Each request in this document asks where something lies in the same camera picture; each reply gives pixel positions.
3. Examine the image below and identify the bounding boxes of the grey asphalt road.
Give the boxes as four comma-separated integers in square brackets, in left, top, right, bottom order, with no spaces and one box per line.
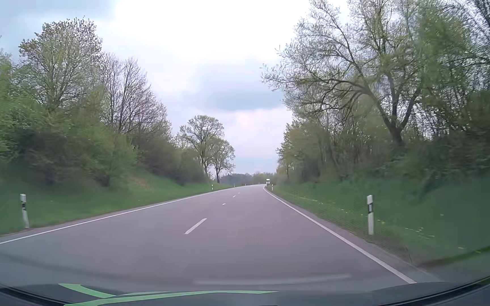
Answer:
[0,184,441,294]

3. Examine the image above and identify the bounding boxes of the road markings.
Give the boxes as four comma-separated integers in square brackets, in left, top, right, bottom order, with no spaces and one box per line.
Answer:
[0,185,417,284]

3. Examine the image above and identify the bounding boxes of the car's own bonnet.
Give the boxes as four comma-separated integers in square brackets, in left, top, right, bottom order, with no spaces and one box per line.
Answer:
[0,263,490,306]

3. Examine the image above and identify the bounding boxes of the row of trees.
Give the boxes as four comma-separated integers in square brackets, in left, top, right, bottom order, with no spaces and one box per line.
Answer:
[0,17,236,192]
[262,0,490,192]

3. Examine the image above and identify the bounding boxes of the grass verge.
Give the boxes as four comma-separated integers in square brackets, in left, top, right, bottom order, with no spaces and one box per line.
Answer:
[0,163,233,243]
[267,172,490,281]

